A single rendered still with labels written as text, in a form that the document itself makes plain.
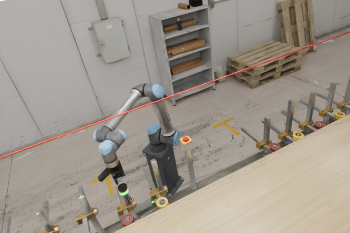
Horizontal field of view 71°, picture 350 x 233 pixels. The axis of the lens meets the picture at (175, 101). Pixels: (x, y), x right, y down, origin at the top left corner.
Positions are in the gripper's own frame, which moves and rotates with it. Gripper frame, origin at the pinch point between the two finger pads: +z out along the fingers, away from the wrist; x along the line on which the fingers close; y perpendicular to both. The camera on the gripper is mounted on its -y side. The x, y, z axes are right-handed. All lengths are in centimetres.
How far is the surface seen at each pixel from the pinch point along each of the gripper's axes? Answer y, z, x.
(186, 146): 52, -18, -11
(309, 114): 176, 10, -9
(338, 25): 635, 89, 281
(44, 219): -46.1, -8.2, -9.2
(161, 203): 23.0, 11.0, -22.3
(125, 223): -3.4, 10.5, -23.7
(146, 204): 14.1, 25.5, -5.3
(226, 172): 85, 31, -8
